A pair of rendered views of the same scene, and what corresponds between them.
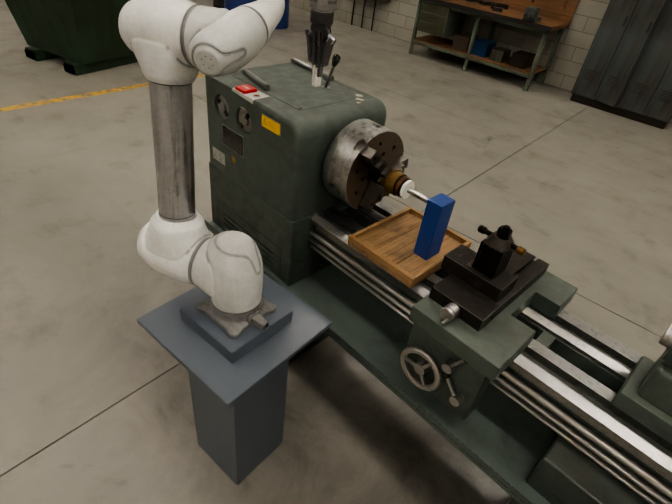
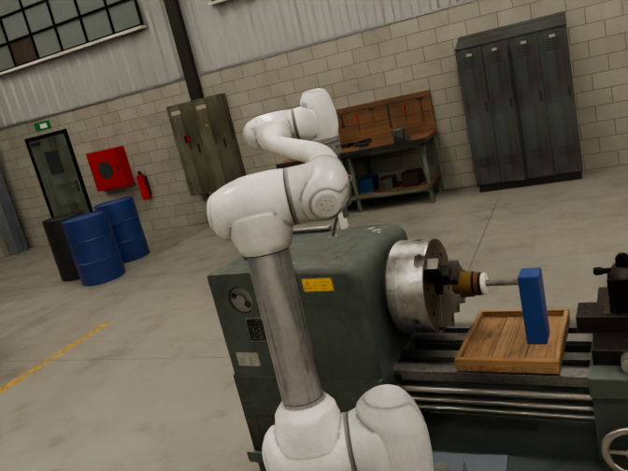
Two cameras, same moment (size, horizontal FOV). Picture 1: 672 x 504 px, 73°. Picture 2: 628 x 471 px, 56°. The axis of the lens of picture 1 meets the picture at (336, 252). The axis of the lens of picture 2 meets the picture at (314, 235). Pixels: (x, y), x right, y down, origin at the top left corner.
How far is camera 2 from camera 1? 0.63 m
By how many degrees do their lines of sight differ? 25
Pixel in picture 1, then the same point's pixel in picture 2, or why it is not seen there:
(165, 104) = (277, 273)
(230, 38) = (337, 178)
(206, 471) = not seen: outside the picture
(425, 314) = (608, 378)
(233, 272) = (406, 427)
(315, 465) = not seen: outside the picture
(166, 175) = (292, 352)
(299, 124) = (352, 267)
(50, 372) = not seen: outside the picture
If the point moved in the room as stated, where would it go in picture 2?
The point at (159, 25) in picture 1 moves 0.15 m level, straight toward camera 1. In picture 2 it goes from (263, 196) to (303, 197)
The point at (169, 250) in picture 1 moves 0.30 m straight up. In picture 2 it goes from (319, 443) to (289, 324)
